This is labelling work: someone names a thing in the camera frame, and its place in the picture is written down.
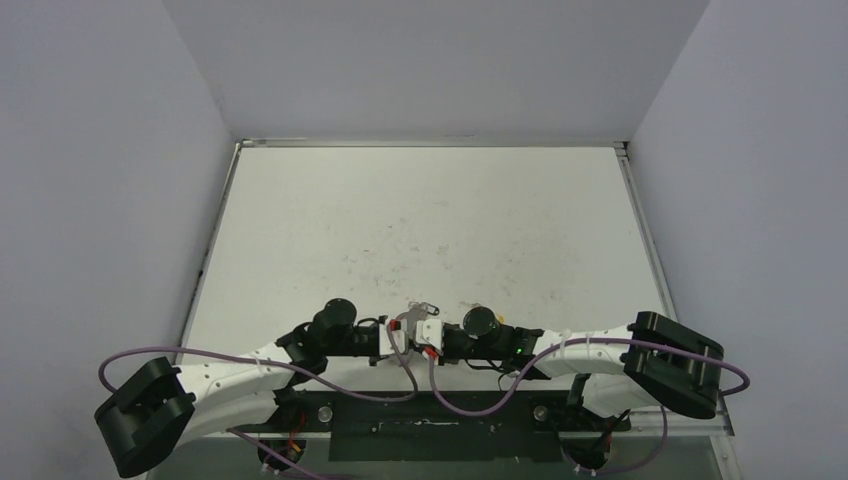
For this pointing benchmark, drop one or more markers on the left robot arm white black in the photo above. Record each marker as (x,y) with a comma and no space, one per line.
(163,406)

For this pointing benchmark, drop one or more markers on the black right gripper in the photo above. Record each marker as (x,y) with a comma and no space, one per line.
(451,337)

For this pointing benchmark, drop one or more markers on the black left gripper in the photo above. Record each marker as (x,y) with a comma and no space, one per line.
(373,359)

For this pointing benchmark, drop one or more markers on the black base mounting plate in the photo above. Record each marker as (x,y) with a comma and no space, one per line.
(546,448)

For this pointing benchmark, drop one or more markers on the silver carabiner keyring with rings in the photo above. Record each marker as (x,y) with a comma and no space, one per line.
(414,314)

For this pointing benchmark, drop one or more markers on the aluminium front rail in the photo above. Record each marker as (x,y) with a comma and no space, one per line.
(662,430)

